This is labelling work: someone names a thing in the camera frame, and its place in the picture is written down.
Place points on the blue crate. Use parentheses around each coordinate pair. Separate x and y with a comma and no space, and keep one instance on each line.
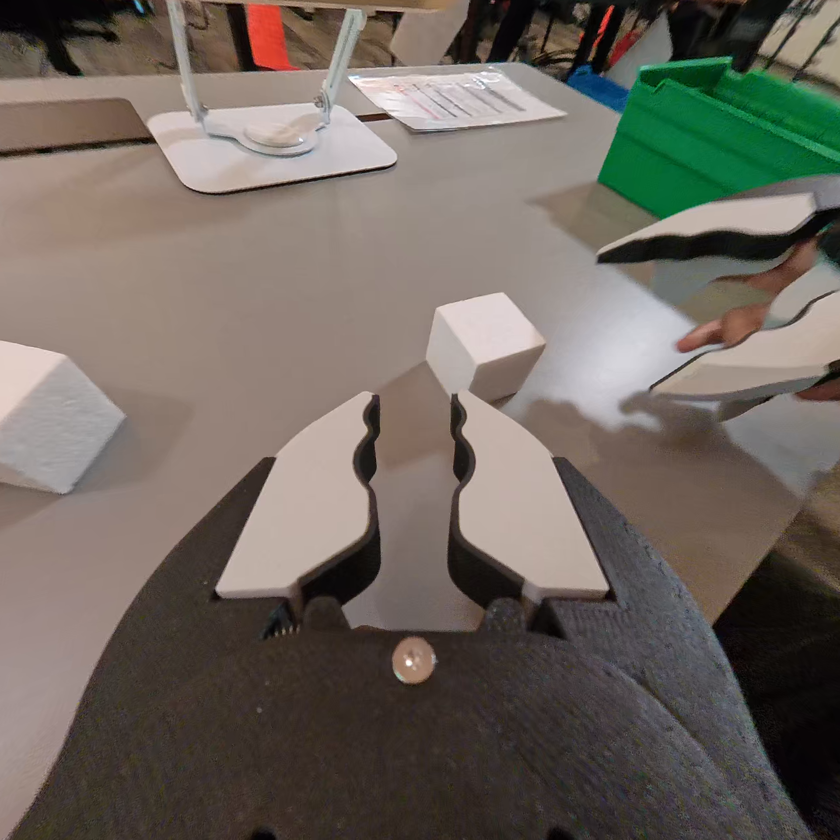
(597,88)

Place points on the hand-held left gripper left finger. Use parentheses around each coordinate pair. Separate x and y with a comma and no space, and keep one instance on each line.
(308,518)

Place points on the printed sheet in plastic sleeve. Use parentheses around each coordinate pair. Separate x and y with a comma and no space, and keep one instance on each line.
(459,98)

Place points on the black office chair base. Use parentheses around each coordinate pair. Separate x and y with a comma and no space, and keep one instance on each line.
(59,39)

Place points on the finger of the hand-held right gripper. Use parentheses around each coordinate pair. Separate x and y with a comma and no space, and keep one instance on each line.
(787,354)
(741,216)

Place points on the green plastic bin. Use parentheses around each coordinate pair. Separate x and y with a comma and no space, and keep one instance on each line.
(709,144)

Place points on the person's right hand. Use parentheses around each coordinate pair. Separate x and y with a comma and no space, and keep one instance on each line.
(728,328)

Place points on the white foam cube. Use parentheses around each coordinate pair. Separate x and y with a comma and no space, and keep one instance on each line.
(52,420)
(485,341)

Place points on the orange red panel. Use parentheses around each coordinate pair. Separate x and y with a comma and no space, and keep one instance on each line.
(269,36)

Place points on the white laptop stand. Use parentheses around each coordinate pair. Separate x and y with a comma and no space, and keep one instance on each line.
(216,164)

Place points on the grey desk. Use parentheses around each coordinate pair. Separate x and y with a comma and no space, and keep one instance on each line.
(262,275)

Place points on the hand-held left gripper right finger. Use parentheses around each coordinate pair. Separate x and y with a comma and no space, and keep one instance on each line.
(525,525)

